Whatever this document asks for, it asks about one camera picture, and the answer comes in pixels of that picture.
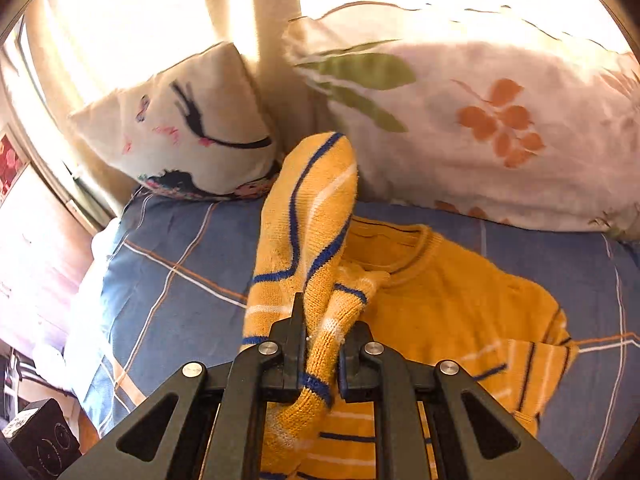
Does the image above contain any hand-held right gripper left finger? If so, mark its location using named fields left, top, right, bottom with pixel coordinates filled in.
left=57, top=292, right=307, bottom=480

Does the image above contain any butterfly print pillow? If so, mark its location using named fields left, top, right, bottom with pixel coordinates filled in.
left=67, top=41, right=283, bottom=203

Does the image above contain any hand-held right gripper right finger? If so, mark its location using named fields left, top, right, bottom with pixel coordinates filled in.
left=337, top=321, right=576, bottom=480

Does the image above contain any white bedding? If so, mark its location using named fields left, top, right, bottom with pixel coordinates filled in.
left=62, top=217, right=123, bottom=396

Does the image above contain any window frame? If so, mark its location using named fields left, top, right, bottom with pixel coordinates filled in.
left=0, top=15, right=121, bottom=236

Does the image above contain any blue plaid bedsheet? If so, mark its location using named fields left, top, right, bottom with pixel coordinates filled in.
left=65, top=190, right=640, bottom=480

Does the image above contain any yellow striped sweater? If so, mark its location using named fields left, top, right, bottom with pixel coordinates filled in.
left=240, top=131, right=581, bottom=480

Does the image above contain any red flower picture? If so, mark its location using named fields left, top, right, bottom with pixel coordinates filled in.
left=0, top=132, right=29, bottom=207

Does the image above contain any black box with circles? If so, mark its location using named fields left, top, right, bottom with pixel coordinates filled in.
left=0, top=399, right=83, bottom=480

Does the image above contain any leaf print pillow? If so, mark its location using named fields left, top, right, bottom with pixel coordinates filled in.
left=282, top=2, right=640, bottom=241

